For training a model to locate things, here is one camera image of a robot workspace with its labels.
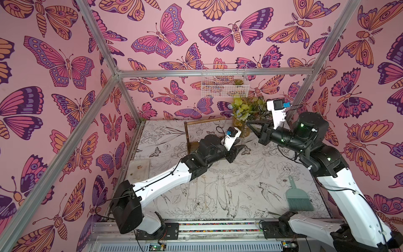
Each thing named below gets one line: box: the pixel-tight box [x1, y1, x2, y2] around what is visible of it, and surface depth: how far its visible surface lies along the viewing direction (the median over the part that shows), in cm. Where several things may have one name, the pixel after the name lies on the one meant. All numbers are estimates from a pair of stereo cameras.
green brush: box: [285, 175, 314, 212], surface depth 83 cm
